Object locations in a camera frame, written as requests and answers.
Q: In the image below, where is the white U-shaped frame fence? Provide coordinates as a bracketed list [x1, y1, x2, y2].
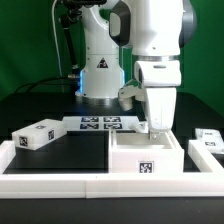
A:
[0, 140, 224, 199]

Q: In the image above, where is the white cabinet door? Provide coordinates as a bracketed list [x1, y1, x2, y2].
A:
[195, 128, 224, 154]
[131, 121, 148, 133]

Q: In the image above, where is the white base tag plate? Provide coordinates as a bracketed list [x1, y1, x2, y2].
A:
[63, 116, 139, 131]

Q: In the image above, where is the black cable on table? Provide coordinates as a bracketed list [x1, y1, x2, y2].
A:
[14, 76, 81, 94]

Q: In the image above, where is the black hose behind robot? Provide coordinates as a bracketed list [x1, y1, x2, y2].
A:
[58, 9, 81, 72]

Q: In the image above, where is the white thin cable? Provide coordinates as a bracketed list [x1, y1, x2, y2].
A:
[50, 0, 64, 78]

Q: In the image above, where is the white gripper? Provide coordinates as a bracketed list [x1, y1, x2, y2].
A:
[134, 60, 181, 140]

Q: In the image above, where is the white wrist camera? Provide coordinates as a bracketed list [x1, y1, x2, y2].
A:
[118, 79, 145, 111]

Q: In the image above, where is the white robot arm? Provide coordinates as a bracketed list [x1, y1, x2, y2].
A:
[56, 0, 196, 137]

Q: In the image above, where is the white cabinet top block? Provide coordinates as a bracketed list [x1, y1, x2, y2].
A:
[12, 119, 67, 150]

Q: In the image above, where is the white cabinet body box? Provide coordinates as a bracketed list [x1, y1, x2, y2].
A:
[108, 130, 184, 174]

